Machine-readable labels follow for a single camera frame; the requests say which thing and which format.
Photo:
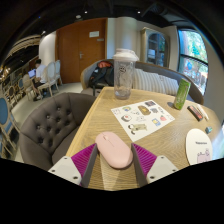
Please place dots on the person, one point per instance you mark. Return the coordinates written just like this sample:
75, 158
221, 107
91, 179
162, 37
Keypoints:
40, 76

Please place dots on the grey tufted armchair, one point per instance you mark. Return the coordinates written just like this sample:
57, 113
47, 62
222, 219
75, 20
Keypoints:
45, 125

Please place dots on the pink computer mouse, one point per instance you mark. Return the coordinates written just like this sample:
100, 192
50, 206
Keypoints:
114, 150

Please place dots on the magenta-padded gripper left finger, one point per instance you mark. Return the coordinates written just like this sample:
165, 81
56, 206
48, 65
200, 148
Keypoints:
81, 161

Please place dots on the flat black orange box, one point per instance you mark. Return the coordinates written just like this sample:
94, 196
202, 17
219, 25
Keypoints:
195, 113

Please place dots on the white sticker sheet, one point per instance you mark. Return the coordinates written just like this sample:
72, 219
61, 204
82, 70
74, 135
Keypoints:
143, 118

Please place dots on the glass-door cabinet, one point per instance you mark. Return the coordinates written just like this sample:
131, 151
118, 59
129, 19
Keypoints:
155, 46

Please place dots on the brown wooden door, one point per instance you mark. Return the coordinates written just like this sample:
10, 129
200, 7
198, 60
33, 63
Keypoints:
76, 50

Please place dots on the black orange backpack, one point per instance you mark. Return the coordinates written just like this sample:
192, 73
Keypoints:
101, 76

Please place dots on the round white mouse pad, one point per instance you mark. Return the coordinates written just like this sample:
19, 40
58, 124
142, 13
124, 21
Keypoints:
198, 145

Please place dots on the group of white chairs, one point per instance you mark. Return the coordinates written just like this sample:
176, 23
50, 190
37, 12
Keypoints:
51, 73

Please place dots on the black-framed window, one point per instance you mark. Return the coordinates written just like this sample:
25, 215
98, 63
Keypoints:
193, 60

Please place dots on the group of blue-backed chairs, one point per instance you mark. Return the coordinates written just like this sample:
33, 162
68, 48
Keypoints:
4, 113

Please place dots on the grey curved sofa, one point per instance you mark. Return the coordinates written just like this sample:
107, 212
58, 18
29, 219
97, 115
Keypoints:
156, 69

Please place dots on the clear shaker bottle white lid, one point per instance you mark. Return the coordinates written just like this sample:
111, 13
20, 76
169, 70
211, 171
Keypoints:
123, 78

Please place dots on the open laptop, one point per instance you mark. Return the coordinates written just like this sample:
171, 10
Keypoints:
31, 73

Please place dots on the white tube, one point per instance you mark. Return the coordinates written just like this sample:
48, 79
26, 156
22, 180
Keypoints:
203, 112

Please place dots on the green drink can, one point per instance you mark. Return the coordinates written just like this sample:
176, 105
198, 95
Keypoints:
182, 94

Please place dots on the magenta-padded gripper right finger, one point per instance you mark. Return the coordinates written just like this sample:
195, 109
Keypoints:
146, 160

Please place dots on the striped beige cushion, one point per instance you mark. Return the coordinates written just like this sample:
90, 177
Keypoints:
170, 86
148, 81

